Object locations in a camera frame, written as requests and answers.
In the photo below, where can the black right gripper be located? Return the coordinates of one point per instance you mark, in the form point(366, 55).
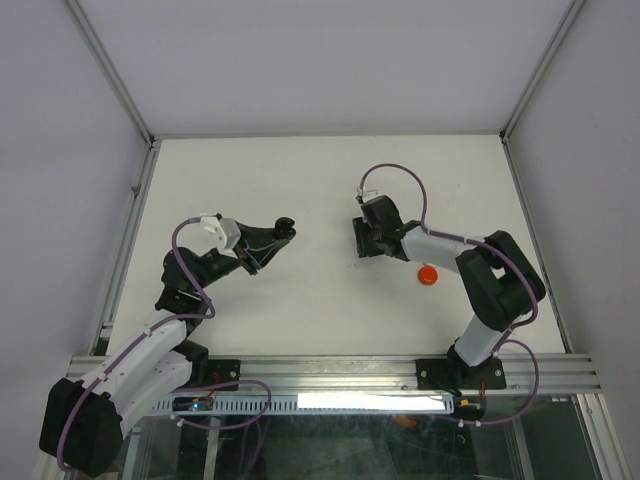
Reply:
point(363, 249)

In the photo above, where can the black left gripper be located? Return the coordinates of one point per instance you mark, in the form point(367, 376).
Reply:
point(255, 238)

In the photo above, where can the black earbud with case lid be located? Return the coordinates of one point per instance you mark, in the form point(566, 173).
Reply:
point(284, 228)

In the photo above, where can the red round charging case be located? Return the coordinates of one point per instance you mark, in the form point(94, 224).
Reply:
point(427, 275)

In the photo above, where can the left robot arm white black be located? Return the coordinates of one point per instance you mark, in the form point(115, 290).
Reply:
point(86, 420)

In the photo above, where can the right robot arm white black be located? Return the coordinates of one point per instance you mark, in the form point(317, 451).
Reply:
point(500, 282)

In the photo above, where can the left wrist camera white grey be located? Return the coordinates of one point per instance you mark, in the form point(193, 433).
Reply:
point(225, 233)

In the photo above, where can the wrist camera white grey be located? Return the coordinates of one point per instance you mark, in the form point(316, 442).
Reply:
point(364, 195)
point(225, 233)

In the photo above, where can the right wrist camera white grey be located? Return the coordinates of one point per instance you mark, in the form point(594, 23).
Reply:
point(364, 195)

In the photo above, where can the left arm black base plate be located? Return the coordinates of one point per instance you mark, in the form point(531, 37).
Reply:
point(215, 371)

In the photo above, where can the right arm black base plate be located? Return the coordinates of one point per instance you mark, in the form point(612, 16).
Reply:
point(441, 373)

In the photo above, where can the aluminium frame post right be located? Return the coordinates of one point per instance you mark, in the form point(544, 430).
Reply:
point(561, 32)

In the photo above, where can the aluminium frame post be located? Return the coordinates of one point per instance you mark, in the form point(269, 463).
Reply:
point(561, 32)
point(87, 31)

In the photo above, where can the white slotted cable duct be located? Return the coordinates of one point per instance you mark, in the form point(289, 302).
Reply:
point(306, 403)

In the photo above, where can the aluminium mounting rail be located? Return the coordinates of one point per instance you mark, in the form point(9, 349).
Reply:
point(552, 374)

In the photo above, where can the aluminium frame post left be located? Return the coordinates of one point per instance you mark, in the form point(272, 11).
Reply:
point(87, 31)

